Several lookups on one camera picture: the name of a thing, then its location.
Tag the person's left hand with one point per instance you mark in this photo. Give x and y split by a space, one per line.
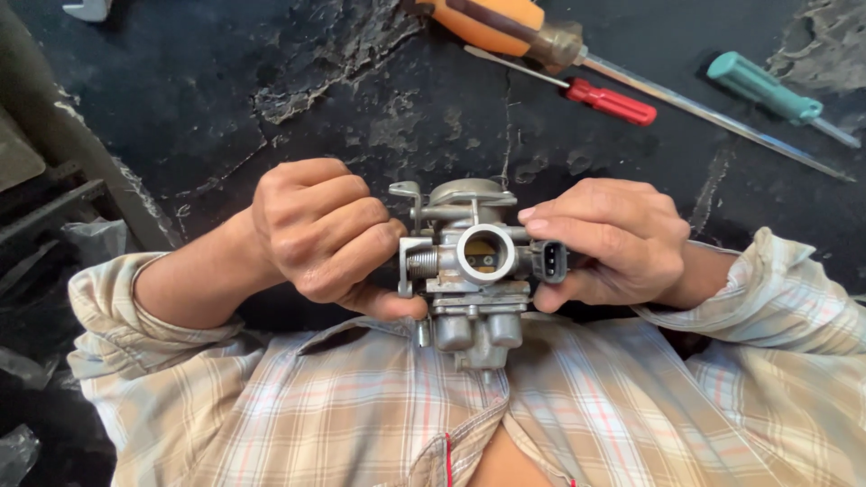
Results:
318 230

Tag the person's right hand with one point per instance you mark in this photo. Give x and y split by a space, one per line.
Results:
622 243

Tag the silver metal carburetor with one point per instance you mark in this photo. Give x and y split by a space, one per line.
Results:
477 270

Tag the beige plaid shirt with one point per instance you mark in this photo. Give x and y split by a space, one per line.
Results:
379 412

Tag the clear plastic bag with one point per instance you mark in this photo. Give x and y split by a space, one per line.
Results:
98 240
15 453
24 368

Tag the dark metal rack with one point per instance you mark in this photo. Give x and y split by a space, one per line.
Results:
47 189

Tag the grey metal tool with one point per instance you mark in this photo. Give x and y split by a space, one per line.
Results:
88 8

